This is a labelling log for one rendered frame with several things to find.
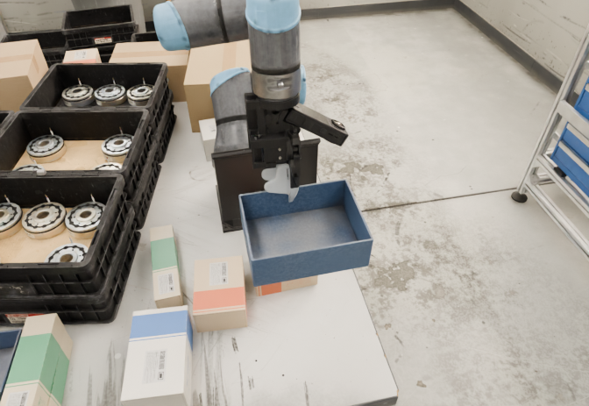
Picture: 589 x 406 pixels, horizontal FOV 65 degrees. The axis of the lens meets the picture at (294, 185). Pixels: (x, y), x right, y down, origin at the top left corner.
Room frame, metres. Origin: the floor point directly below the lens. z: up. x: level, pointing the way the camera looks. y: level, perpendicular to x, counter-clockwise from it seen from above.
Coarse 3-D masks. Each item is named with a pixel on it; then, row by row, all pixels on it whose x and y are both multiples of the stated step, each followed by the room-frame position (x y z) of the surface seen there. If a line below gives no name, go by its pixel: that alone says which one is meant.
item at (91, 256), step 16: (0, 176) 0.88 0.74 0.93; (16, 176) 0.88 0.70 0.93; (32, 176) 0.88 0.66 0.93; (48, 176) 0.88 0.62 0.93; (64, 176) 0.88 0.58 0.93; (80, 176) 0.88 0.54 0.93; (96, 176) 0.88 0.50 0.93; (112, 176) 0.88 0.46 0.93; (112, 192) 0.83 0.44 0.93; (112, 208) 0.78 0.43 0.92; (96, 240) 0.67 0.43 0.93; (96, 256) 0.64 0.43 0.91; (0, 272) 0.59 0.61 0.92; (16, 272) 0.60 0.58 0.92; (32, 272) 0.60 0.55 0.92; (48, 272) 0.60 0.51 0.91; (64, 272) 0.60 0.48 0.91; (80, 272) 0.60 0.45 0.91
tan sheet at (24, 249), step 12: (0, 240) 0.76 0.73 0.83; (12, 240) 0.76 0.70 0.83; (24, 240) 0.76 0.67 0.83; (36, 240) 0.76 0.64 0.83; (48, 240) 0.76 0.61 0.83; (60, 240) 0.76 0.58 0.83; (84, 240) 0.76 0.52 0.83; (0, 252) 0.72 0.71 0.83; (12, 252) 0.72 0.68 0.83; (24, 252) 0.72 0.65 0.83; (36, 252) 0.72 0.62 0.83; (48, 252) 0.72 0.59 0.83
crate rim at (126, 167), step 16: (16, 112) 1.18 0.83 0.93; (32, 112) 1.18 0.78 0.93; (48, 112) 1.18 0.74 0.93; (64, 112) 1.18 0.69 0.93; (80, 112) 1.18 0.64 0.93; (96, 112) 1.18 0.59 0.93; (112, 112) 1.18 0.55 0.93; (128, 112) 1.18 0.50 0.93; (144, 112) 1.18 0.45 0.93; (144, 128) 1.11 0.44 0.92; (128, 160) 0.95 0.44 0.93
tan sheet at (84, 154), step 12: (72, 144) 1.15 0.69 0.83; (84, 144) 1.15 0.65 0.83; (96, 144) 1.15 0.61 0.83; (24, 156) 1.09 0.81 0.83; (72, 156) 1.09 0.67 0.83; (84, 156) 1.09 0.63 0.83; (96, 156) 1.09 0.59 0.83; (48, 168) 1.03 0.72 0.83; (60, 168) 1.03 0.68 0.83; (72, 168) 1.03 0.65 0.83; (84, 168) 1.03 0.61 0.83
